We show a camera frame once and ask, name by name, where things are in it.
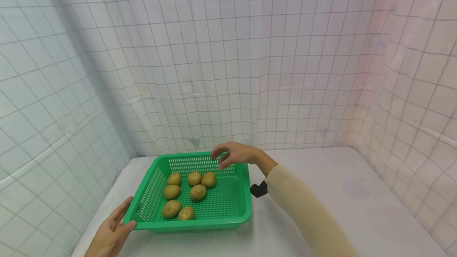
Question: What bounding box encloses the person's right hand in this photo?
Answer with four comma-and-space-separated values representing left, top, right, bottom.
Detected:
211, 142, 267, 171

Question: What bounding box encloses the person's left hand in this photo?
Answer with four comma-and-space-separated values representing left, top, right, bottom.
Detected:
84, 196, 137, 257

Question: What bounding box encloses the person's right forearm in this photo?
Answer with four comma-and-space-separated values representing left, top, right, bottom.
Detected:
255, 150, 359, 257

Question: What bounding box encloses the group of brown potatoes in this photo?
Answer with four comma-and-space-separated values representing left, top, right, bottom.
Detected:
161, 171, 217, 221

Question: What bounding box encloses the black wrist band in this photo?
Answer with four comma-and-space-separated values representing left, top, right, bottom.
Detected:
250, 180, 269, 198

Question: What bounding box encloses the green plastic basket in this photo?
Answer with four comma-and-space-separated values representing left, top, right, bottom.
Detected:
123, 152, 253, 234

